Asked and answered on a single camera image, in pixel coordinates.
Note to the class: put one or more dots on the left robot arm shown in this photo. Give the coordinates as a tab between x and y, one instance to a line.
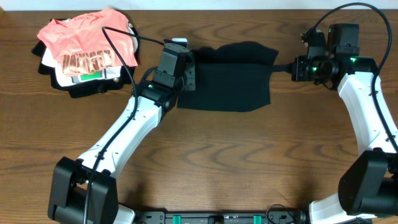
84	190

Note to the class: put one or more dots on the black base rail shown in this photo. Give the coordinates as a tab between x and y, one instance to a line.
273	216

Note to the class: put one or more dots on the white folded t-shirt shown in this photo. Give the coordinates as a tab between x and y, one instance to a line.
111	73

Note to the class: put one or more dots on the black garment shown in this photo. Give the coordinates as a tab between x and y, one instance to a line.
234	77

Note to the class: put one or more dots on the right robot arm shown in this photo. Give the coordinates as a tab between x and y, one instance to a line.
368	189

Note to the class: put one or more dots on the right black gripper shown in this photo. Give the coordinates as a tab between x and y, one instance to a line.
298	68

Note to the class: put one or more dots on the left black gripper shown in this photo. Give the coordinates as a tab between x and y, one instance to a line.
190	83

